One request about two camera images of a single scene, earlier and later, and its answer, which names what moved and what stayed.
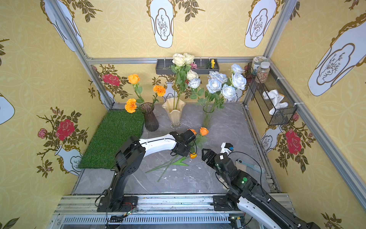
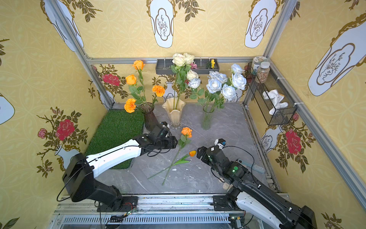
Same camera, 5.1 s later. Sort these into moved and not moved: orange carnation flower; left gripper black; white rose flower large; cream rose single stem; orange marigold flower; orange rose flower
Moved: left gripper black; orange rose flower
Not moved: orange carnation flower; white rose flower large; cream rose single stem; orange marigold flower
